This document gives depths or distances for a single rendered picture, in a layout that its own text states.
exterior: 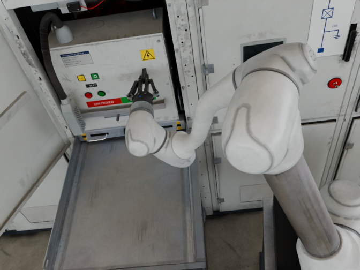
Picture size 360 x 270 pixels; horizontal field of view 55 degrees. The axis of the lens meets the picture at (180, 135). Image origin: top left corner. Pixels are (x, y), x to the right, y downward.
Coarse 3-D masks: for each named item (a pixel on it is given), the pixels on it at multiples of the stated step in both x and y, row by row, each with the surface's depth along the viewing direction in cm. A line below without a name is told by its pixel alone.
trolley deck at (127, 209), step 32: (96, 160) 166; (128, 160) 163; (160, 160) 160; (96, 192) 153; (128, 192) 150; (160, 192) 148; (96, 224) 142; (128, 224) 139; (160, 224) 137; (64, 256) 134; (96, 256) 132; (128, 256) 130; (160, 256) 128
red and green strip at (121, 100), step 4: (100, 100) 156; (104, 100) 156; (108, 100) 157; (112, 100) 157; (116, 100) 157; (120, 100) 157; (124, 100) 157; (88, 104) 158; (92, 104) 158; (96, 104) 158; (100, 104) 158; (104, 104) 158; (108, 104) 158
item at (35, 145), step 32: (0, 32) 130; (0, 64) 133; (0, 96) 135; (32, 96) 151; (0, 128) 136; (32, 128) 154; (0, 160) 141; (32, 160) 158; (0, 192) 144; (32, 192) 158; (0, 224) 147
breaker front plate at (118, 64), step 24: (72, 48) 137; (96, 48) 137; (120, 48) 137; (144, 48) 138; (72, 72) 145; (96, 72) 145; (120, 72) 146; (168, 72) 146; (72, 96) 154; (96, 96) 155; (120, 96) 155; (168, 96) 156; (96, 120) 165; (120, 120) 166; (168, 120) 167
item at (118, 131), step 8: (176, 120) 166; (184, 120) 168; (104, 128) 169; (112, 128) 168; (120, 128) 168; (168, 128) 169; (184, 128) 169; (80, 136) 171; (96, 136) 172; (104, 136) 172; (112, 136) 172; (120, 136) 172
